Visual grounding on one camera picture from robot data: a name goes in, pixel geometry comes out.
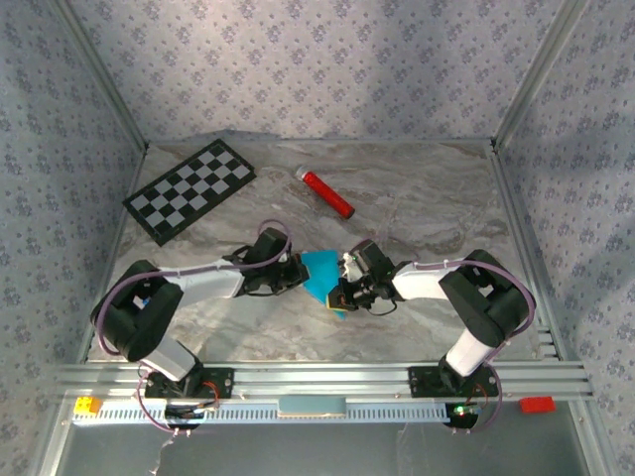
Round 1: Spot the blue cloth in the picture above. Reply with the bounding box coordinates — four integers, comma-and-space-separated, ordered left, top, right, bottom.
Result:
301, 250, 351, 321

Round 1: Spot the red tube with clear cap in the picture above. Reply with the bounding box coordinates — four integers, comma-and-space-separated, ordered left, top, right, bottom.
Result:
295, 166, 356, 220

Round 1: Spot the black and white checkerboard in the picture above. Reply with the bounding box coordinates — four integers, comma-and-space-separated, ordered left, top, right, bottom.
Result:
121, 138, 258, 248

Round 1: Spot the right controller board with LED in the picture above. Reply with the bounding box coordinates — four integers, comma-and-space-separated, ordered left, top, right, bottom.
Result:
444, 402, 482, 428

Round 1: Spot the red toy brick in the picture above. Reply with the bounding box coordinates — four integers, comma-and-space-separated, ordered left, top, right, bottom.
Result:
519, 396, 557, 415

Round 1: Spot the yellow toy brick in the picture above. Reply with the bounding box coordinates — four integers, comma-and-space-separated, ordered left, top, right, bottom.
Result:
73, 396, 103, 417

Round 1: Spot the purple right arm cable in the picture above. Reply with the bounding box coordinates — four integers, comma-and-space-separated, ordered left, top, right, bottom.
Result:
349, 237, 540, 437

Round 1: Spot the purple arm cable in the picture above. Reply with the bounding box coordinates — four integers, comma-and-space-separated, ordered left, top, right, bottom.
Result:
349, 237, 540, 437
92, 219, 294, 440

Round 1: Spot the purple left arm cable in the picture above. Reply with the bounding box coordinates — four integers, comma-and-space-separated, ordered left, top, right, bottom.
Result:
92, 219, 294, 440

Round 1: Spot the long aluminium base rail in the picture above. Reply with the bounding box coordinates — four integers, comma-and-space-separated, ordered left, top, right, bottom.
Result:
54, 361, 595, 402

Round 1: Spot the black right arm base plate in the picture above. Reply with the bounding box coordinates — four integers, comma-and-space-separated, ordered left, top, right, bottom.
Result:
407, 365, 500, 400

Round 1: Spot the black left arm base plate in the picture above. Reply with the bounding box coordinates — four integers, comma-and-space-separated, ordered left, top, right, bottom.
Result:
143, 366, 235, 401

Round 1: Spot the white slotted cable duct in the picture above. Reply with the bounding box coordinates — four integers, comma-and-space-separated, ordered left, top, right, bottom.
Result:
71, 396, 477, 425

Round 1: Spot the aluminium right side rail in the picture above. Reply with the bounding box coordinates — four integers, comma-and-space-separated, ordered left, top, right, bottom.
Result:
488, 141, 567, 361

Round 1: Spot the slanted aluminium frame post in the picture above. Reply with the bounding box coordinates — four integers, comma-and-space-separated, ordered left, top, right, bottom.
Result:
49, 0, 150, 150
493, 0, 592, 148

